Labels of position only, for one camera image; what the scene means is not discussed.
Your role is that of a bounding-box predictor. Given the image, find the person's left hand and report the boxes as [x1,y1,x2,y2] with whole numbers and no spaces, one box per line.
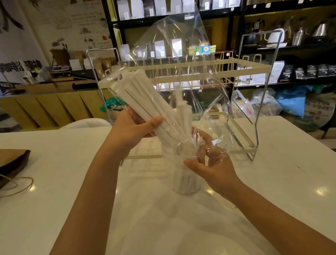
[108,108,164,159]

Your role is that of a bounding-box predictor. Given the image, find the person's right hand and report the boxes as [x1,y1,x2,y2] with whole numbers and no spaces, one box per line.
[183,127,243,202]

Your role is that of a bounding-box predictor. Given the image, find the bundle of white straws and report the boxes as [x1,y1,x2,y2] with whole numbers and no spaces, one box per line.
[110,69,196,153]

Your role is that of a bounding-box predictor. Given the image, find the clear plastic bag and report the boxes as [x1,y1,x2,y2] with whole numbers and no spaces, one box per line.
[105,5,233,195]

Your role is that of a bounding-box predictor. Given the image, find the person's left forearm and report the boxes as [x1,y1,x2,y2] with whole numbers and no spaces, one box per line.
[49,137,130,255]

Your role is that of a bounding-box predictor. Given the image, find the person's right forearm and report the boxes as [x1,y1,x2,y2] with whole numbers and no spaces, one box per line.
[223,181,336,255]

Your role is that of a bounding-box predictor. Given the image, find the clear glass cup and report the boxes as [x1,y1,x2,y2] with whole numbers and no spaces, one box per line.
[171,150,203,195]

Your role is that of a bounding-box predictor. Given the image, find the green plastic bag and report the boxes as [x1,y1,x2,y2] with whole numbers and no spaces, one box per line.
[99,97,124,114]

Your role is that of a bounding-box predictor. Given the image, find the white chair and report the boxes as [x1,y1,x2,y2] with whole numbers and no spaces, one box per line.
[59,118,112,130]

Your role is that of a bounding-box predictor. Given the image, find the row of labelled coffee pouches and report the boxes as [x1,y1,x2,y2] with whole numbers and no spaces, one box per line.
[119,38,184,61]

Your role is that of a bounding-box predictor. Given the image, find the brown paper pouches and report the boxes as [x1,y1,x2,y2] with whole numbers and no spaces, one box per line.
[91,57,112,80]

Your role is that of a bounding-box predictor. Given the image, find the colourful small box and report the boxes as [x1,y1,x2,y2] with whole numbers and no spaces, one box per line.
[188,45,217,56]

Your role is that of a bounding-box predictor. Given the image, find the crumpled clear plastic bags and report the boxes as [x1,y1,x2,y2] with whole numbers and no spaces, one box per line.
[232,89,283,118]

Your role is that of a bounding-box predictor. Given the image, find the wooden counter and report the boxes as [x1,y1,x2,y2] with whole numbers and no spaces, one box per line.
[0,80,114,131]

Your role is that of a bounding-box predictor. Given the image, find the wooden planter box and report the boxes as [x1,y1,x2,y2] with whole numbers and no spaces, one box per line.
[50,48,70,67]

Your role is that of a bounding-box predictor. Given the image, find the blue plastic bag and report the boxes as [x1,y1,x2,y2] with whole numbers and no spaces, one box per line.
[276,87,312,118]

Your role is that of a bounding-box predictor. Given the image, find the row of white pouches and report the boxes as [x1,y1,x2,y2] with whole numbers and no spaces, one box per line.
[117,0,242,19]

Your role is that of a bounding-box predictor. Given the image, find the white box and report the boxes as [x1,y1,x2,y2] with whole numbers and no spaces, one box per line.
[267,61,285,84]

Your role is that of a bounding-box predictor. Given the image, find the printed burlap sack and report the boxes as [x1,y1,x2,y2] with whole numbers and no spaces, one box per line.
[293,91,336,132]

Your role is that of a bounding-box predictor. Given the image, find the black kettle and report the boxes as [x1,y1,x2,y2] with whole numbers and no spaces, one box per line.
[246,21,263,46]

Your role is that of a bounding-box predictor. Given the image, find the black shelving unit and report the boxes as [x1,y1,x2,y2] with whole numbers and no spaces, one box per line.
[102,0,336,91]

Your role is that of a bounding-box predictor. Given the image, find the white electric kettle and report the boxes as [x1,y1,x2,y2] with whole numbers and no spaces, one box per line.
[265,28,287,48]

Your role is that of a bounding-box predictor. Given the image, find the white banner black calligraphy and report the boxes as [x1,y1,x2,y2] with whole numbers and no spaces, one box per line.
[0,0,51,88]

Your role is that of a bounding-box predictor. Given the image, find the small steel kettle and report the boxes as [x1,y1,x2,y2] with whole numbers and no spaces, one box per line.
[291,27,305,46]

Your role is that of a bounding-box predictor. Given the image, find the steel gooseneck kettle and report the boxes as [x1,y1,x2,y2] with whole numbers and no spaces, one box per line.
[311,22,329,40]

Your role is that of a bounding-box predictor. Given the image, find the cream wire rack acrylic sides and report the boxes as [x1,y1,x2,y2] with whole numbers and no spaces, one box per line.
[87,29,285,162]

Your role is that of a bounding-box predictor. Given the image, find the illustrated wall poster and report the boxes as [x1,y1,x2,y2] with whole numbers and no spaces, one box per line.
[23,0,114,61]

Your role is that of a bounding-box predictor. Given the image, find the brown paper bag twine handle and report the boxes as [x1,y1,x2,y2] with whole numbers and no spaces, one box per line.
[0,149,35,199]

